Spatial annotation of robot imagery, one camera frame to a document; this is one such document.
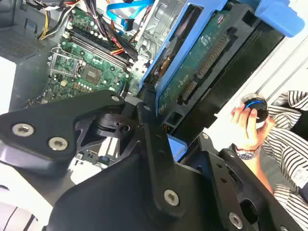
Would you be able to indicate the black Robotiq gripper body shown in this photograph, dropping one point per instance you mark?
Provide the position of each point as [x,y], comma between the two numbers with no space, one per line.
[108,199]

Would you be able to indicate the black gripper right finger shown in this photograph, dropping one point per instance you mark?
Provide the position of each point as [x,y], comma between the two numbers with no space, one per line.
[222,173]

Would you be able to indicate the person's hand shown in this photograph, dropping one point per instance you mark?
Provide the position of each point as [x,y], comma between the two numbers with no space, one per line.
[247,134]

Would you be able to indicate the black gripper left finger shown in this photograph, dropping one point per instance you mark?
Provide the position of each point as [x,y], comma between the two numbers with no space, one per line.
[43,125]

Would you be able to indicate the hard disk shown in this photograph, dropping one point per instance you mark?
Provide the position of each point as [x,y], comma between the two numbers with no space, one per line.
[192,72]

